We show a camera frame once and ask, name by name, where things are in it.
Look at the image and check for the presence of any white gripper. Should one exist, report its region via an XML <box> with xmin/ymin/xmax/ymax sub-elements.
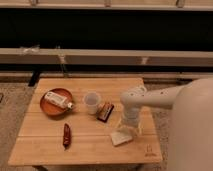
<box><xmin>117</xmin><ymin>108</ymin><xmax>142</xmax><ymax>135</ymax></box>

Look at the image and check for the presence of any white sponge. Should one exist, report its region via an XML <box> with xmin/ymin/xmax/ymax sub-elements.
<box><xmin>110</xmin><ymin>131</ymin><xmax>133</xmax><ymax>146</ymax></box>

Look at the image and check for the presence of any dark snack bar wrapper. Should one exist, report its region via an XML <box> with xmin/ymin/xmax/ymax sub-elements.
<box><xmin>97</xmin><ymin>102</ymin><xmax>114</xmax><ymax>123</ymax></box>

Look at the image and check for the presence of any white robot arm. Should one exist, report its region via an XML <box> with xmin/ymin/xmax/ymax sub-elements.
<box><xmin>120</xmin><ymin>78</ymin><xmax>213</xmax><ymax>171</ymax></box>

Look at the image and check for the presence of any translucent plastic cup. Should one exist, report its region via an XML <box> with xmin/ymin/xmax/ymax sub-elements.
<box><xmin>83</xmin><ymin>92</ymin><xmax>101</xmax><ymax>115</ymax></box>

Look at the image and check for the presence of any wooden table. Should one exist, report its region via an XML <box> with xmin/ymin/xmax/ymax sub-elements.
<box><xmin>8</xmin><ymin>78</ymin><xmax>162</xmax><ymax>166</ymax></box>

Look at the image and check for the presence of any red pocket knife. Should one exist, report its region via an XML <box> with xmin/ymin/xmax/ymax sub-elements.
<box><xmin>63</xmin><ymin>123</ymin><xmax>71</xmax><ymax>149</ymax></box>

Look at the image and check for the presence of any white tube on plate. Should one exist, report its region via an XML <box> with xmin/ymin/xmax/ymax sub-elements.
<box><xmin>44</xmin><ymin>91</ymin><xmax>73</xmax><ymax>109</ymax></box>

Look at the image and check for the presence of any orange round plate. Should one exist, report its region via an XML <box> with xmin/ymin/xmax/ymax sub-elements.
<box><xmin>40</xmin><ymin>88</ymin><xmax>74</xmax><ymax>116</ymax></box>

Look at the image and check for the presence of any long grey bench rail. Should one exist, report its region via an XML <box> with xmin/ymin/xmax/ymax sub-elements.
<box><xmin>0</xmin><ymin>47</ymin><xmax>213</xmax><ymax>67</ymax></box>

